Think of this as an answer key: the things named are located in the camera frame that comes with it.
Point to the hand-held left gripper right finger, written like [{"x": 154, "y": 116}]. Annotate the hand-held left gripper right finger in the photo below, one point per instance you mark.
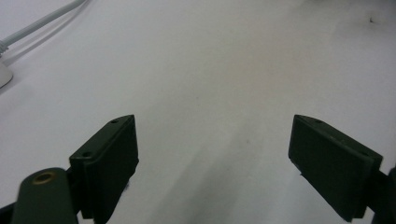
[{"x": 330, "y": 165}]

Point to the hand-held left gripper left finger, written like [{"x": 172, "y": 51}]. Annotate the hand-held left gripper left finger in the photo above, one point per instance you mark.
[{"x": 106, "y": 165}]

